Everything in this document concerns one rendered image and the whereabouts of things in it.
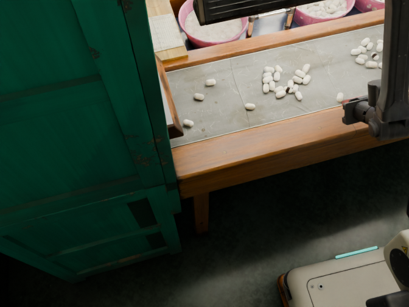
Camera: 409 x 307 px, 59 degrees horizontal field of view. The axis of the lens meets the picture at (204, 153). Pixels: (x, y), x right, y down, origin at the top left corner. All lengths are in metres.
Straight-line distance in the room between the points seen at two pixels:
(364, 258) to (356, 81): 0.70
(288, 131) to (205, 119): 0.27
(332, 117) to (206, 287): 0.96
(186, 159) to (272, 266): 0.87
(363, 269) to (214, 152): 0.81
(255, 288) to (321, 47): 1.07
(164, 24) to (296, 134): 0.63
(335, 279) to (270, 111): 0.71
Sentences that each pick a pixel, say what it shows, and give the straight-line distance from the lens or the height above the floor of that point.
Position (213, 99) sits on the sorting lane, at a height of 0.74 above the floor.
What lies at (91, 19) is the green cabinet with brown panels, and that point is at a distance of 0.51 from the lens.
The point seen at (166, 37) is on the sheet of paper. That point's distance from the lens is 1.37.
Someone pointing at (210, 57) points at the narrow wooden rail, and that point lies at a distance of 1.32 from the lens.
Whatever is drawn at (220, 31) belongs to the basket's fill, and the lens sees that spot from 1.46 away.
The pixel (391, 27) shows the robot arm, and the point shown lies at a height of 1.20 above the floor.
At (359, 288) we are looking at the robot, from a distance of 1.59.
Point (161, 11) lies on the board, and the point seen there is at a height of 0.78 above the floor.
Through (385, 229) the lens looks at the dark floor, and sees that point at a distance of 2.01.
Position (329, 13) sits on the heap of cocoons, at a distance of 1.60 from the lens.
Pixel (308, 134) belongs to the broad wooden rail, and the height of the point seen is 0.76.
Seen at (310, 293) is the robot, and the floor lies 0.28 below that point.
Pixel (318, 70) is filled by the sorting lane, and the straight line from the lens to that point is 1.37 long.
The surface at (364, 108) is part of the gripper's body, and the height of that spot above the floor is 0.93.
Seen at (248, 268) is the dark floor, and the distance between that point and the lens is 1.78.
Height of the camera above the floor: 1.74
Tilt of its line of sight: 63 degrees down
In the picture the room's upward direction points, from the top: straight up
